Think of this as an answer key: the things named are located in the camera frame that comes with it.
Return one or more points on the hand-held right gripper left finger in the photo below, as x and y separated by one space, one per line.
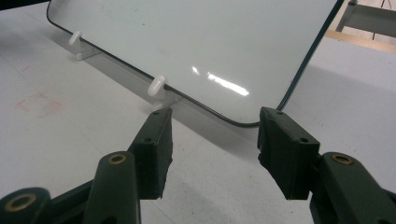
154 161

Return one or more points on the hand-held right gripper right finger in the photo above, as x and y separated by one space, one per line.
286 155

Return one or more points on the white whiteboard with black edge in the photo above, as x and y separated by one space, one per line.
193 40

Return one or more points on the white whiteboard stand peg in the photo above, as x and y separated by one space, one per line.
156 85
75 37

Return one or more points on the wooden table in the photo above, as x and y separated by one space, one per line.
367 42

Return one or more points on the white desk frame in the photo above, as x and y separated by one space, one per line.
370 15

